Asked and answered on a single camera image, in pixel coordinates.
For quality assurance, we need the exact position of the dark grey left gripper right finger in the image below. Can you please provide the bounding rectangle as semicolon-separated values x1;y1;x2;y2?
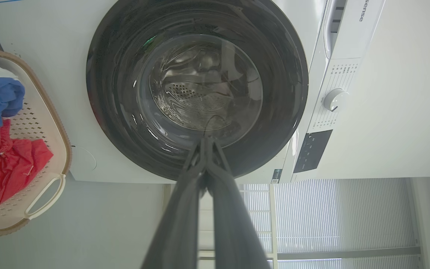
205;137;271;269

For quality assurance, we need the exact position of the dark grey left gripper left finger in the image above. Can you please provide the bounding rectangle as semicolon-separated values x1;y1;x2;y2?
140;137;206;269

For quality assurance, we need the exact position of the round black glass washer door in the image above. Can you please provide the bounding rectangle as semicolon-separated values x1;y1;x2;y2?
86;0;309;180

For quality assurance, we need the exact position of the white front-load washing machine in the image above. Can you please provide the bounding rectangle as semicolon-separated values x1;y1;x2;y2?
0;0;387;184

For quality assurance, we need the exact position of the black washer display panel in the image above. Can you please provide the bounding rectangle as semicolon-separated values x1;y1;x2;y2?
293;129;333;174

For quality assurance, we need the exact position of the round white filter cover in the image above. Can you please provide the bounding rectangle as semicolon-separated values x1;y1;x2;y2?
71;145;97;172

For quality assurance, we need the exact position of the white window blind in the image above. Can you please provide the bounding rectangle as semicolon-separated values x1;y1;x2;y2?
243;178;421;269

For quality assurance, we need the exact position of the steel washer drum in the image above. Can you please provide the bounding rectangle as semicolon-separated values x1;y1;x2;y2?
152;44;262;132

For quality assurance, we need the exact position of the white round program knob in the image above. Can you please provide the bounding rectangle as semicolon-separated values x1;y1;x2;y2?
323;88;350;112

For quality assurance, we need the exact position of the cream laundry basket brown rim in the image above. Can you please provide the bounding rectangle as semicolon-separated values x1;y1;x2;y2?
0;50;72;236

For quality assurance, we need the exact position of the white detergent drawer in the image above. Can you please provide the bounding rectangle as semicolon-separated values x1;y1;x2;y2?
323;0;349;59

